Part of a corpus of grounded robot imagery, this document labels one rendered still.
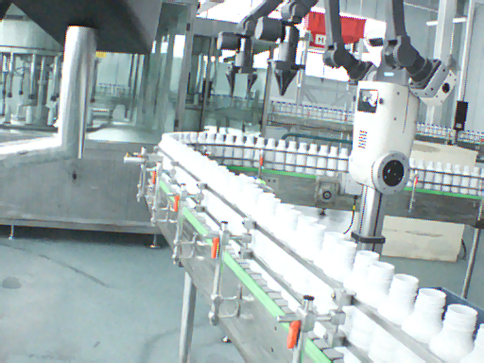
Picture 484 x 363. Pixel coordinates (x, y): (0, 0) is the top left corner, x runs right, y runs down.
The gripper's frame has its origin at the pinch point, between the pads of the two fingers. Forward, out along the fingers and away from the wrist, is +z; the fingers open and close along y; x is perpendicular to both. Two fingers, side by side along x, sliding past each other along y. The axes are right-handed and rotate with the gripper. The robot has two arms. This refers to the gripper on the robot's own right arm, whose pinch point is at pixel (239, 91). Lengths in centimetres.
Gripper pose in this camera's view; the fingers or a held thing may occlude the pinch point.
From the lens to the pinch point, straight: 206.4
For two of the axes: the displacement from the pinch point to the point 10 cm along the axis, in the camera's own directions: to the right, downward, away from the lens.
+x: 2.9, 1.9, -9.4
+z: -1.2, 9.8, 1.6
